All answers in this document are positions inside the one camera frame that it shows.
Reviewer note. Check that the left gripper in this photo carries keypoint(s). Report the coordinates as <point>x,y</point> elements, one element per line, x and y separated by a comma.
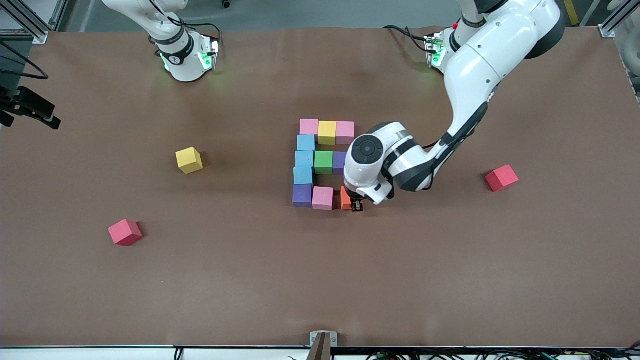
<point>357,205</point>

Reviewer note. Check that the orange foam cube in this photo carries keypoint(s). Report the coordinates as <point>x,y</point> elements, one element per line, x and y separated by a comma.
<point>345,200</point>

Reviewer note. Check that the pink foam cube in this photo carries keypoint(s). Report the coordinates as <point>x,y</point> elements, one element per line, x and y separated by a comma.
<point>309,127</point>
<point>345,133</point>
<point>322,198</point>

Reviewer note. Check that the purple foam cube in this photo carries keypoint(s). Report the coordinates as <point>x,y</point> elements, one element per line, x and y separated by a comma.
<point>338,163</point>
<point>302,196</point>

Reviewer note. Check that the green foam cube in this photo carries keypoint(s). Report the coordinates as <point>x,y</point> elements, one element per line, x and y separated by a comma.
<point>323,162</point>

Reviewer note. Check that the blue foam cube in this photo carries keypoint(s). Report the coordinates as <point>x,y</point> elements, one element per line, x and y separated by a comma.
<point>303,176</point>
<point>306,143</point>
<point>304,159</point>

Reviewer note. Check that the yellow foam cube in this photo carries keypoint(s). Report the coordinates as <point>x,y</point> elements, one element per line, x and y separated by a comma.
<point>189,161</point>
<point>327,133</point>

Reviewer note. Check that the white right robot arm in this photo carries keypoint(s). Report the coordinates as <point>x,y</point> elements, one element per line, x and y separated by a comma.
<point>175,60</point>

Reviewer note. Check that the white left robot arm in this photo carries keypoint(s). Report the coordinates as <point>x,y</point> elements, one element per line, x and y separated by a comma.
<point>367,149</point>

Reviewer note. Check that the brown table mat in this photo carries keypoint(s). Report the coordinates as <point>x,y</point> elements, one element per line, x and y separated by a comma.
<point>320,290</point>

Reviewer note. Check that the red foam cube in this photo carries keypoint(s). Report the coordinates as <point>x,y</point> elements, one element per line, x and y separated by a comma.
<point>125,233</point>
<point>502,178</point>

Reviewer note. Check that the base connector box green light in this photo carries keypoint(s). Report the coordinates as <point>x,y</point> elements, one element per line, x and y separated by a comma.
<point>435,50</point>
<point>209,55</point>

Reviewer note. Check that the yellow floor tape strip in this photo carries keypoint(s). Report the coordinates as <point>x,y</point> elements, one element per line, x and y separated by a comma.
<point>572,15</point>

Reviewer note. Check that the aluminium frame profile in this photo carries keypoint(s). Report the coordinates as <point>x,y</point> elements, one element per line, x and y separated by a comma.
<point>59,15</point>
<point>40,37</point>
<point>607,31</point>

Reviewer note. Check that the silver metal bracket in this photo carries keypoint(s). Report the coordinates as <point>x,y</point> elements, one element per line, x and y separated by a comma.
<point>334,341</point>

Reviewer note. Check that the white table edge rail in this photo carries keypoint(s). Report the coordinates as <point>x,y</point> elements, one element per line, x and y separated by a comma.
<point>100,354</point>

